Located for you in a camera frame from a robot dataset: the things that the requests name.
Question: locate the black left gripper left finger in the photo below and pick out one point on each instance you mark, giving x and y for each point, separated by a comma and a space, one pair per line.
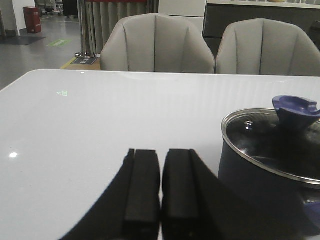
129, 208

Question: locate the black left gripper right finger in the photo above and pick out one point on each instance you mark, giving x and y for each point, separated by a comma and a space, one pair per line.
197, 206

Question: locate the dark blue saucepan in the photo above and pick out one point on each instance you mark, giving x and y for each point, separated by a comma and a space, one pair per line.
292, 201

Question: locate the glass lid with blue knob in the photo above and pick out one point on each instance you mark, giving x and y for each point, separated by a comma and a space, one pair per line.
283, 140

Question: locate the left grey upholstered chair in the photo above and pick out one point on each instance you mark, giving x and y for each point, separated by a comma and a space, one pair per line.
156, 43

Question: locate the grey upholstered chair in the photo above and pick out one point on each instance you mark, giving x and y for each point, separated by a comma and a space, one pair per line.
156, 43
263, 46

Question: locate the right grey upholstered chair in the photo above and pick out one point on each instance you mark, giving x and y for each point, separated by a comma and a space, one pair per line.
263, 46

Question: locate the dark grey counter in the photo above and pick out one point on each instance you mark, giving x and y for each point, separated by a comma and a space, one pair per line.
221, 13

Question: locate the white cabinet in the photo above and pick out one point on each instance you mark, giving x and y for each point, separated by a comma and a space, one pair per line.
191, 10

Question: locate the red bin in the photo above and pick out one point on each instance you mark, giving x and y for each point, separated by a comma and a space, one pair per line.
32, 19

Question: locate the chrome stanchion post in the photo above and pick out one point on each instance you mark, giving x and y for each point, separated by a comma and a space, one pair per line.
87, 35

